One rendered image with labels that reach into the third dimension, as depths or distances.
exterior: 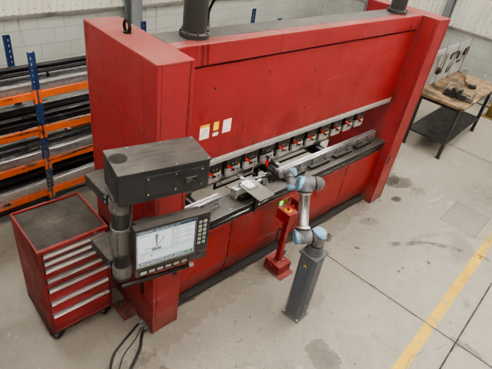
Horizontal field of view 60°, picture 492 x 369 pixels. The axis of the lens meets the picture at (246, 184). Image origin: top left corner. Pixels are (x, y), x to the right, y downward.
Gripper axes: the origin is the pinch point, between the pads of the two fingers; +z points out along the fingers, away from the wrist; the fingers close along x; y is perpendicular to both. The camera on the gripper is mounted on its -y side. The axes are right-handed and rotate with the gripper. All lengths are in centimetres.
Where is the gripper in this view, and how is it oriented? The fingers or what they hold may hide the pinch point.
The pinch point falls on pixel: (258, 176)
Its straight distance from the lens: 386.9
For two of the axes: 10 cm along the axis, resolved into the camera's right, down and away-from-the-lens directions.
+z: -8.8, 1.6, 4.4
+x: 3.1, -5.2, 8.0
